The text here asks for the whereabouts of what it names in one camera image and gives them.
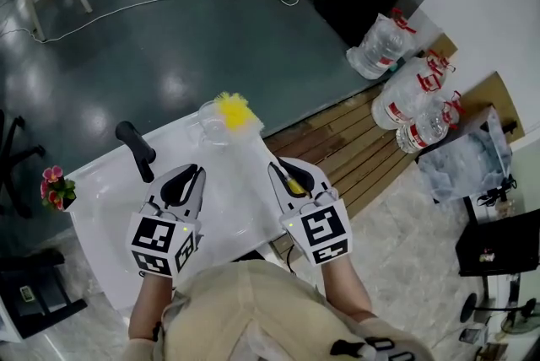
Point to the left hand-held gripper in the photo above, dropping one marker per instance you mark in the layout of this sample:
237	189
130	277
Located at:
162	239

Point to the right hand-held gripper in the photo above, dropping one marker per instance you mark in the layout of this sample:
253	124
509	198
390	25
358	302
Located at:
322	230

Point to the clear glass cup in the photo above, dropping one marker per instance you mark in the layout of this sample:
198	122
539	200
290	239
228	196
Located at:
211	126

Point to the yellow bristle brush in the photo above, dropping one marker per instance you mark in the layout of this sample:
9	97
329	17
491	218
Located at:
237	114

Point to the person's left forearm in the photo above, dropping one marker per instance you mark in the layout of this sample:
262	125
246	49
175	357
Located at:
149	304

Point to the person's right forearm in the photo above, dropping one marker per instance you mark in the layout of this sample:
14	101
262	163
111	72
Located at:
346	287

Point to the pink potted flower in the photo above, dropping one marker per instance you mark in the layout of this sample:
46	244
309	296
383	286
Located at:
55	190

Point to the person's beige top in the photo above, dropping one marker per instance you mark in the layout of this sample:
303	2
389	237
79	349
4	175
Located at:
261	313

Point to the clear plastic storage box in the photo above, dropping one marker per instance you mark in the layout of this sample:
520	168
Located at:
464	159

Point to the black office chair base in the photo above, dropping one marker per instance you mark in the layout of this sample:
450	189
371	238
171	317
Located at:
14	165

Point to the black low shelf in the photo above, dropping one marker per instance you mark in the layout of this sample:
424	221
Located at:
36	292

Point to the black side table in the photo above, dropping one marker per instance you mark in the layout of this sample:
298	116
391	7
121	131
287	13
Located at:
500	243

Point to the brown cardboard sheet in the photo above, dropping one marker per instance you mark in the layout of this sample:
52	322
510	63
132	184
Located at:
491	95

